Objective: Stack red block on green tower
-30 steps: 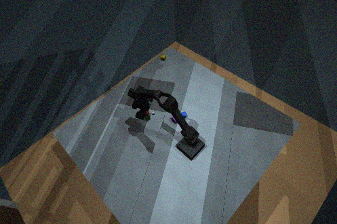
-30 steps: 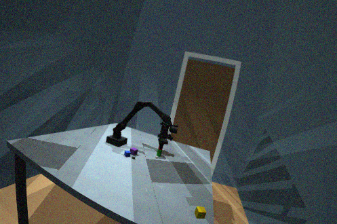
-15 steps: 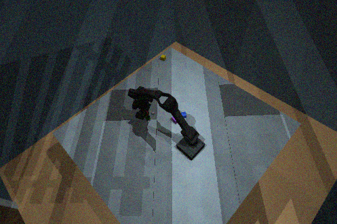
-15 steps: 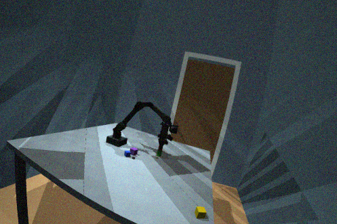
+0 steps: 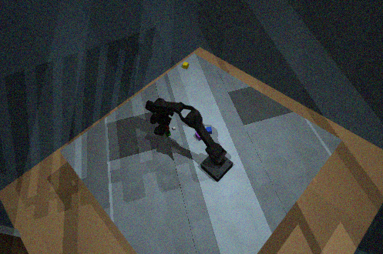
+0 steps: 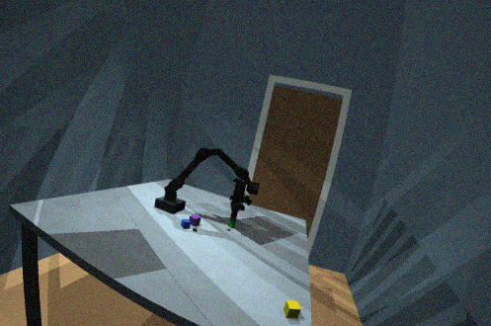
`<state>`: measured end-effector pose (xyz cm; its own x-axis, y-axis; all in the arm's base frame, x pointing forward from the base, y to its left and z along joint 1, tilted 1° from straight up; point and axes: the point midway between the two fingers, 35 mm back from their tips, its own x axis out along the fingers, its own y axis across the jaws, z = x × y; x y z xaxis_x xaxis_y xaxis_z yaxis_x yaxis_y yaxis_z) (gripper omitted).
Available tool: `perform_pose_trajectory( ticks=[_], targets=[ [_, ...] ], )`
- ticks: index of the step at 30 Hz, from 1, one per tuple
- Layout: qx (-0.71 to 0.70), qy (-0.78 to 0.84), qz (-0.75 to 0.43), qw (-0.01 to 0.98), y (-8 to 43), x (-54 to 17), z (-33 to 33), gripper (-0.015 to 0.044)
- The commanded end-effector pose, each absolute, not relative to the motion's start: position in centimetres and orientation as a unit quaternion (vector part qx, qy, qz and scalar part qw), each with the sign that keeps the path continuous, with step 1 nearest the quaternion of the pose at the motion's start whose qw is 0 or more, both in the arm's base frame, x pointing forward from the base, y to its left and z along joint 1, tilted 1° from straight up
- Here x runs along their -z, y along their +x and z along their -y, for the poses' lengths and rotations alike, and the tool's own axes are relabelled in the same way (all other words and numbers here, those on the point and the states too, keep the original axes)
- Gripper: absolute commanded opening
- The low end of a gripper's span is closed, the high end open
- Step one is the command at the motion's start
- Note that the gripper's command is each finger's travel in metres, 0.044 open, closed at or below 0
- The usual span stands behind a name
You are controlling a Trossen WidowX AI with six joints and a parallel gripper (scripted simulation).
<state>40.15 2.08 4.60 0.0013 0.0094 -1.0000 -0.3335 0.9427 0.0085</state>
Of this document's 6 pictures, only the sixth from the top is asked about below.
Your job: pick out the small yellow cube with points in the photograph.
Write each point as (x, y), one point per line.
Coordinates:
(291, 309)

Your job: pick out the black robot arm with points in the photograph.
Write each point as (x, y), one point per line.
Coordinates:
(203, 154)

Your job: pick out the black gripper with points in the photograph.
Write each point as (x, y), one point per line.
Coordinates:
(236, 202)

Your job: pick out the blue cube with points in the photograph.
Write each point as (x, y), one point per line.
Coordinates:
(185, 223)

